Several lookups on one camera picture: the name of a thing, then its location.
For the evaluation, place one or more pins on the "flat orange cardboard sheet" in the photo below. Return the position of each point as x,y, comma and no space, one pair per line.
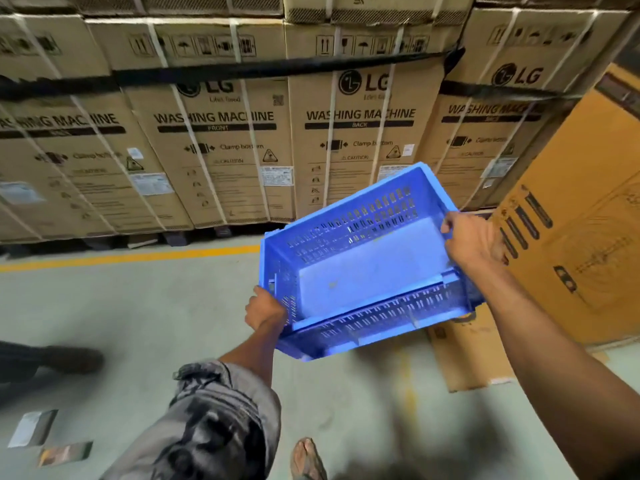
465,359

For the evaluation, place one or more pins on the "person's right forearm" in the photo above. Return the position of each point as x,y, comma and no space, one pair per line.
560,384

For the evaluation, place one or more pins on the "black wrap band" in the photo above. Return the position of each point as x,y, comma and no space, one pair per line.
250,69

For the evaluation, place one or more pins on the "person's left brown sandal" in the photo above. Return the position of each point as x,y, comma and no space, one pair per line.
320,469

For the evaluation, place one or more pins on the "person's right hand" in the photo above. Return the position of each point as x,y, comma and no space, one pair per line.
472,242

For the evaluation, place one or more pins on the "grey paper scrap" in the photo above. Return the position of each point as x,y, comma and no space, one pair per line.
32,427

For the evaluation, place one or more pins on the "person's left foot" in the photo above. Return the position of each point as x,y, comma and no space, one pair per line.
305,462

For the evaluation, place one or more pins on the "dark pallet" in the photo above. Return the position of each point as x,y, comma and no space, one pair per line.
175,238

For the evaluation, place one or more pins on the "row of washing machine boxes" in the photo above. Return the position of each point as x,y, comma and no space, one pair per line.
225,144

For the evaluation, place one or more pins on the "orange cardboard box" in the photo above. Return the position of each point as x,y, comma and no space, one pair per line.
590,194

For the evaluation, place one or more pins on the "blue crate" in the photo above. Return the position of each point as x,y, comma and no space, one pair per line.
370,264

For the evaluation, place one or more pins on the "person's left hand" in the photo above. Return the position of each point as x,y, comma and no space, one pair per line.
265,312

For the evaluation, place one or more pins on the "brown paper scrap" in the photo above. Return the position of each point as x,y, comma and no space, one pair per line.
65,453

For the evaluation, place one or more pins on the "person's grey patterned shirt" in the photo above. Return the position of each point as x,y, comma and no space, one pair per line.
210,424

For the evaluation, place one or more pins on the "person's left forearm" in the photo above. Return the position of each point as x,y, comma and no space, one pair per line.
255,354

